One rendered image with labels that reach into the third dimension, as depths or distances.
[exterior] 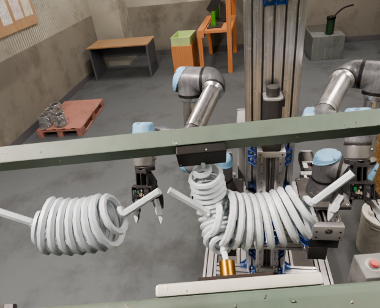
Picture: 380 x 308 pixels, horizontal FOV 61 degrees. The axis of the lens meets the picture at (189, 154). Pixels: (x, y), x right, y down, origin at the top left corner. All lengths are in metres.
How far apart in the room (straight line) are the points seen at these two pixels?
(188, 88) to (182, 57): 4.98
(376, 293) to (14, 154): 0.33
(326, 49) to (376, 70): 5.48
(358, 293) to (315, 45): 6.70
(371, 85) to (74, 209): 1.30
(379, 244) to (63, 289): 2.39
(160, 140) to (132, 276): 2.45
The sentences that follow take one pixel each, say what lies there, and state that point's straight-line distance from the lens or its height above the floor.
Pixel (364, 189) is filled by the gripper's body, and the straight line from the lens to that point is 1.06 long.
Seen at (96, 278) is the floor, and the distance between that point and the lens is 2.83.
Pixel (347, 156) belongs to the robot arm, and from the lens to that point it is 1.06.
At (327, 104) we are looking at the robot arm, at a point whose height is 1.62.
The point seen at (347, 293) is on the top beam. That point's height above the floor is 1.97.
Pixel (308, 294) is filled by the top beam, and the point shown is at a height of 1.97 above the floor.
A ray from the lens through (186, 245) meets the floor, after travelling 2.84.
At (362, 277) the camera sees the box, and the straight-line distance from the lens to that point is 1.60.
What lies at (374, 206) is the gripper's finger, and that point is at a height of 1.41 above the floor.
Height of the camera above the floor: 2.13
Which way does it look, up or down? 33 degrees down
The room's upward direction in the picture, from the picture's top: 7 degrees counter-clockwise
